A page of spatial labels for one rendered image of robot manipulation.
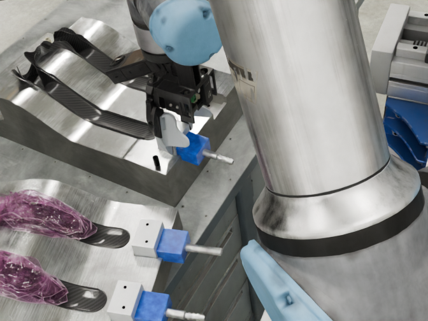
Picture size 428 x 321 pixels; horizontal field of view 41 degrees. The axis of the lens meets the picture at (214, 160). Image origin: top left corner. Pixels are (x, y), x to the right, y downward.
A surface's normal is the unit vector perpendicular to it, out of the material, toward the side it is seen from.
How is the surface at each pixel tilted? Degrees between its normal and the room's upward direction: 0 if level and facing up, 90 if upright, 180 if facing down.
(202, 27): 90
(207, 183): 0
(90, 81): 28
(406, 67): 90
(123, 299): 0
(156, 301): 0
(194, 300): 90
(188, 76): 90
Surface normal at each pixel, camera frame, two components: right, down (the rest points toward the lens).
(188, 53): 0.39, 0.66
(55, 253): 0.37, -0.53
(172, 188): 0.86, 0.31
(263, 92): -0.60, 0.43
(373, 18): -0.11, -0.66
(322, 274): -0.41, 0.41
